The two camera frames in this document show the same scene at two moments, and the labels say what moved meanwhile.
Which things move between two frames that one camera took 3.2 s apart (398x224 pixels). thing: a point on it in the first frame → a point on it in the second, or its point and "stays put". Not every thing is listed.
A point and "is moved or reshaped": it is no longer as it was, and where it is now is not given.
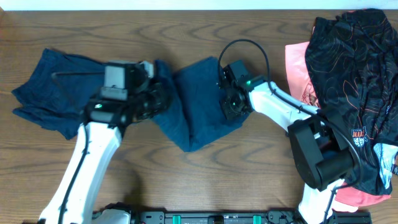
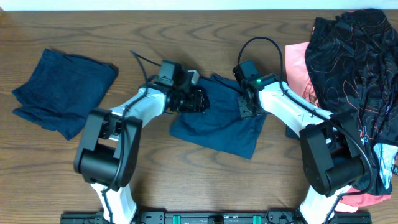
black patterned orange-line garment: [352, 62] stays put
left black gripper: [155, 91] → [195, 104]
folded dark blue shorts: [56, 93] stays put
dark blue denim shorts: [193, 116] is moved or reshaped
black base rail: [148, 216] stays put
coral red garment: [303, 88] stays put
